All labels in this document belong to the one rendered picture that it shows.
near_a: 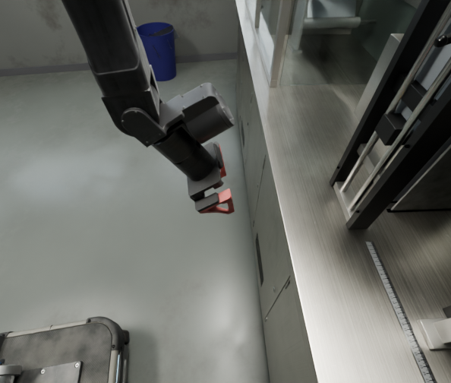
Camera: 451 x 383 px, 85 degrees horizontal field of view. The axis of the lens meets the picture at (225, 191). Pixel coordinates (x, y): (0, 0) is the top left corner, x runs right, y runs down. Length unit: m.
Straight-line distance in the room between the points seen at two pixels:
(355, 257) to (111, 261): 1.40
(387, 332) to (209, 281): 1.07
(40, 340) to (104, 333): 0.26
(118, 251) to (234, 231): 0.75
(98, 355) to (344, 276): 1.03
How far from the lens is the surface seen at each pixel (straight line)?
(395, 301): 0.67
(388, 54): 0.97
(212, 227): 1.68
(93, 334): 1.35
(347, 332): 0.61
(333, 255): 0.66
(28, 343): 1.48
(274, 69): 1.12
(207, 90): 0.36
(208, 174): 0.43
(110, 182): 2.10
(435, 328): 0.68
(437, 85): 0.52
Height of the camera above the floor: 1.45
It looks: 52 degrees down
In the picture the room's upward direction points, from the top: straight up
